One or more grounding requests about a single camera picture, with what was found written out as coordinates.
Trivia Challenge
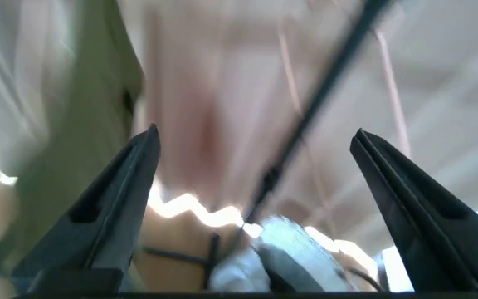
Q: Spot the pink clothes hanger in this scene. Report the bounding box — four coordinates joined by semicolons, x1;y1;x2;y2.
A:
278;0;412;238

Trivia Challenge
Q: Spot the white laundry basket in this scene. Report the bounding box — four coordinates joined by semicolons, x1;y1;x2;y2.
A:
255;215;385;292

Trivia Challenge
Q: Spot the beige curtain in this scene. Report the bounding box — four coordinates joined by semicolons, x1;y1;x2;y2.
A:
0;0;478;250

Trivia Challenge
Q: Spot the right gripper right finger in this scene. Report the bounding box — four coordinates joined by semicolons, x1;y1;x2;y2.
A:
349;127;478;292

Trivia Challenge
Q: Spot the black clothes rack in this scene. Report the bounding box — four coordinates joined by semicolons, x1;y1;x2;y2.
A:
0;0;393;292

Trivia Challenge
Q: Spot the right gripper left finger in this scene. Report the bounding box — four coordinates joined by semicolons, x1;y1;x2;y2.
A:
10;123;161;292

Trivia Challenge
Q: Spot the green shirt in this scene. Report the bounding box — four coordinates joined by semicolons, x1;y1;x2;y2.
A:
0;0;144;271

